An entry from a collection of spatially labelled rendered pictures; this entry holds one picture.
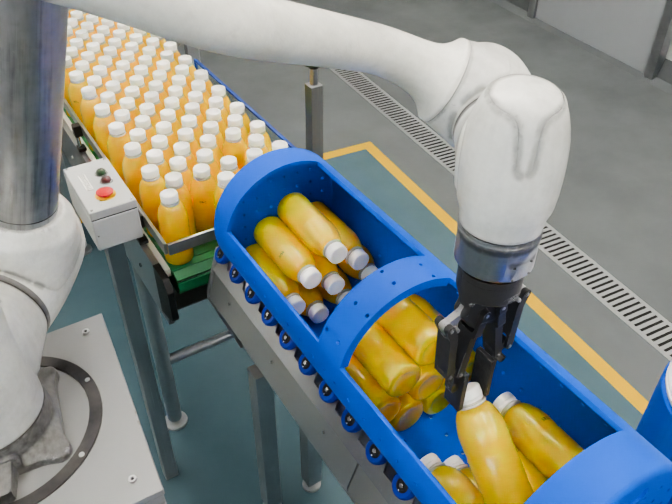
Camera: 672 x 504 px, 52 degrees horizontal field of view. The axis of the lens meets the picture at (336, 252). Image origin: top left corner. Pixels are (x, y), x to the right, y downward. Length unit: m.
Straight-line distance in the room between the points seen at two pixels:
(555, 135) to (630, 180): 3.19
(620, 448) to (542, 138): 0.43
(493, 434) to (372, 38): 0.52
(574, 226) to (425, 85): 2.66
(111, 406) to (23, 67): 0.52
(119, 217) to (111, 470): 0.63
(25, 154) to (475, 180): 0.57
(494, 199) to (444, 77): 0.17
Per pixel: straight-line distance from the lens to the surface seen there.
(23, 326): 1.04
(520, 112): 0.66
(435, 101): 0.79
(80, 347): 1.24
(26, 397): 1.06
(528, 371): 1.17
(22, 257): 1.06
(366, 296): 1.06
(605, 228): 3.45
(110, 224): 1.53
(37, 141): 0.96
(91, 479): 1.08
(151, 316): 2.08
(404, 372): 1.08
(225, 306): 1.57
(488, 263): 0.74
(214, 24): 0.64
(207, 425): 2.45
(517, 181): 0.67
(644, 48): 5.01
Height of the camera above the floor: 1.94
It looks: 39 degrees down
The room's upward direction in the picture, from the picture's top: 1 degrees clockwise
